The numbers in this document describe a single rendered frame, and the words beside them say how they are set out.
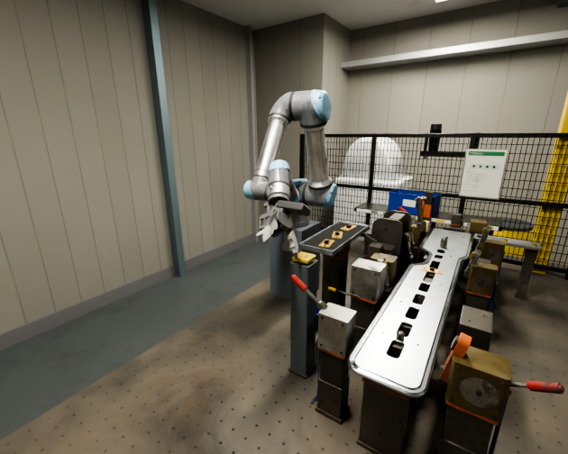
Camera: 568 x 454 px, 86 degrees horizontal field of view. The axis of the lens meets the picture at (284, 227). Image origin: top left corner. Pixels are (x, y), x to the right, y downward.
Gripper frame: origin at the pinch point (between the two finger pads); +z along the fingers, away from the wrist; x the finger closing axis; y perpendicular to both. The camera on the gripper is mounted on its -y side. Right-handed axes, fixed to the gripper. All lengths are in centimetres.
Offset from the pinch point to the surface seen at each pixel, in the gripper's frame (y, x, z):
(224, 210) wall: 221, -141, -181
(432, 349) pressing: -27.9, -28.9, 26.8
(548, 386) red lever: -50, -23, 36
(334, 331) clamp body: -7.3, -14.2, 21.9
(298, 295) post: 7.1, -16.8, 7.7
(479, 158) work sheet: -55, -126, -95
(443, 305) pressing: -29, -48, 11
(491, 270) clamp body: -44, -73, -6
